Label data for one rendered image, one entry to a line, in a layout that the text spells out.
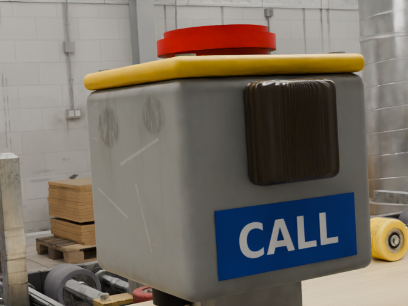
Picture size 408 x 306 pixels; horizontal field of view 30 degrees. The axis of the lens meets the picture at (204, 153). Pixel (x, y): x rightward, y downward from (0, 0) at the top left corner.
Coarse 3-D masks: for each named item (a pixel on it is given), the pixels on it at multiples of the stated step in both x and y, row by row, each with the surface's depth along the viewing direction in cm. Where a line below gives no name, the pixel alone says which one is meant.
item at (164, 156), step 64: (192, 64) 21; (256, 64) 22; (320, 64) 23; (128, 128) 24; (192, 128) 21; (128, 192) 24; (192, 192) 21; (256, 192) 22; (320, 192) 23; (128, 256) 25; (192, 256) 21
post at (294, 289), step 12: (276, 288) 25; (288, 288) 25; (300, 288) 25; (216, 300) 24; (228, 300) 24; (240, 300) 24; (252, 300) 24; (264, 300) 25; (276, 300) 25; (288, 300) 25; (300, 300) 25
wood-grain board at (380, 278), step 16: (352, 272) 138; (368, 272) 137; (384, 272) 136; (400, 272) 136; (304, 288) 128; (320, 288) 127; (336, 288) 126; (352, 288) 126; (368, 288) 125; (384, 288) 124; (400, 288) 124; (144, 304) 123; (304, 304) 118; (320, 304) 117; (336, 304) 116; (352, 304) 116; (368, 304) 115; (384, 304) 115; (400, 304) 114
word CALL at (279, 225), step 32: (352, 192) 24; (224, 224) 22; (256, 224) 22; (288, 224) 23; (320, 224) 23; (352, 224) 24; (224, 256) 22; (256, 256) 22; (288, 256) 23; (320, 256) 23
